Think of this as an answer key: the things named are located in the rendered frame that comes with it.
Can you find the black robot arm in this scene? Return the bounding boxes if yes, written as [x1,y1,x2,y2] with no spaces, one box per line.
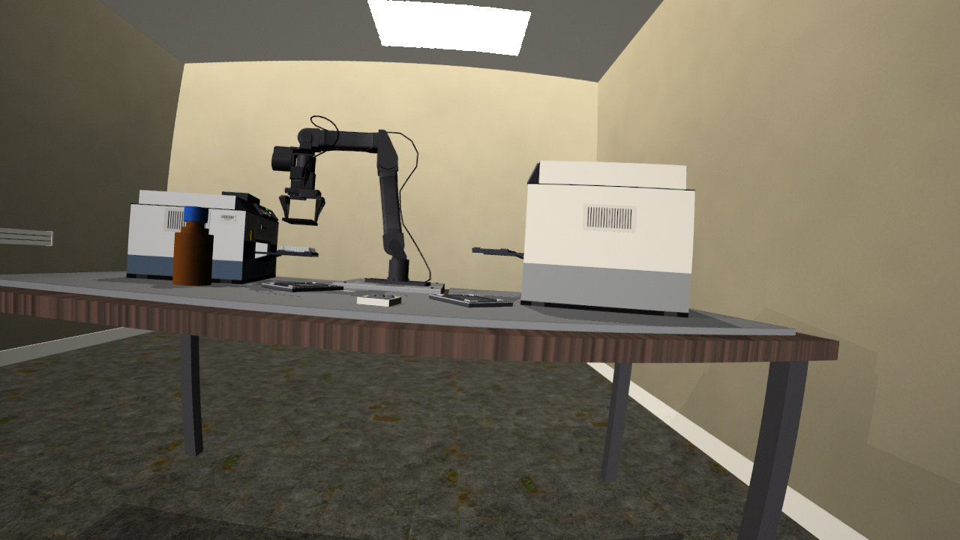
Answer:
[271,128,431,287]

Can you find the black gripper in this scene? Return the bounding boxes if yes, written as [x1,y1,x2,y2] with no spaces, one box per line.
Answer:
[279,187,326,224]

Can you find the brown bottle with blue cap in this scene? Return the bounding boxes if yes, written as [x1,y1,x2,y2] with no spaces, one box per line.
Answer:
[172,206,214,286]

